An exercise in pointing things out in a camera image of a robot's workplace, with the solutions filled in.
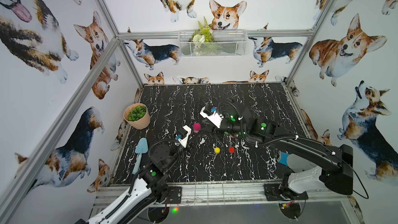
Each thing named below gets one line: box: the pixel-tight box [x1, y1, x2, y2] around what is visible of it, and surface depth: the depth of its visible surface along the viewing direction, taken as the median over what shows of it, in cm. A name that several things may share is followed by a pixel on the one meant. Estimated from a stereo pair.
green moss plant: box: [128, 105, 147, 122], surface depth 92 cm
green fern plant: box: [192, 16, 215, 44], surface depth 85 cm
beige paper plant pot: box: [123, 102, 151, 130], surface depth 94 cm
